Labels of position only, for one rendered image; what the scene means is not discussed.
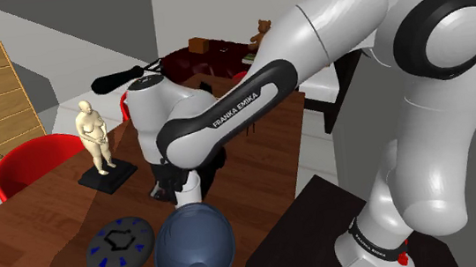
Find white cup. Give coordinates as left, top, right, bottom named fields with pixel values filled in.
left=172, top=168, right=205, bottom=210

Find blue bowl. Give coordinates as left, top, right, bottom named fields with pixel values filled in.
left=149, top=198, right=239, bottom=267

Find red chair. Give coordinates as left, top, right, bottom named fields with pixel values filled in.
left=117, top=90, right=132, bottom=123
left=0, top=130, right=92, bottom=204

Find cream figurine on black base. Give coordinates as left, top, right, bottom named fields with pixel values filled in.
left=71, top=95, right=141, bottom=198

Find dark grey disc blue marks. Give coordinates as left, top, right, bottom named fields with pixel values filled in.
left=82, top=213, right=160, bottom=267

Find dark red sofa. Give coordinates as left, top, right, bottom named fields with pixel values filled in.
left=156, top=38, right=269, bottom=87

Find brown box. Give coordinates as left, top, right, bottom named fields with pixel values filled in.
left=187, top=35, right=211, bottom=56

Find brown wooden table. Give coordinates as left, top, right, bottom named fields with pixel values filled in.
left=0, top=64, right=322, bottom=267

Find dark robot stand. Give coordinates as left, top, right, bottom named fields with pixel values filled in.
left=237, top=162, right=460, bottom=267

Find brown teddy bear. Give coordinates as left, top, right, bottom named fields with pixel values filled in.
left=246, top=19, right=275, bottom=53

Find black-handled whisk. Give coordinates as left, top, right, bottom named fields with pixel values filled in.
left=88, top=57, right=168, bottom=97

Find white bed with dark frame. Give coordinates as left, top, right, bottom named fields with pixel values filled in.
left=294, top=48, right=370, bottom=137

